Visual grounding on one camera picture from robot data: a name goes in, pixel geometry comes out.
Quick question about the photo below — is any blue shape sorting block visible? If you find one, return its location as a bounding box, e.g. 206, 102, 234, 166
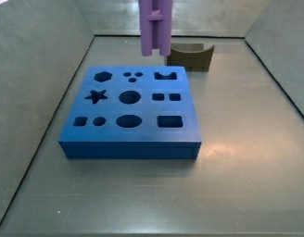
58, 66, 201, 159

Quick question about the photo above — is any dark olive curved block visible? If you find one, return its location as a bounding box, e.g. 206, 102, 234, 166
163, 43, 214, 72

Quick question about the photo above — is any purple three prong object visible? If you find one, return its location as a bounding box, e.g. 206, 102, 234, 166
138, 0, 173, 56

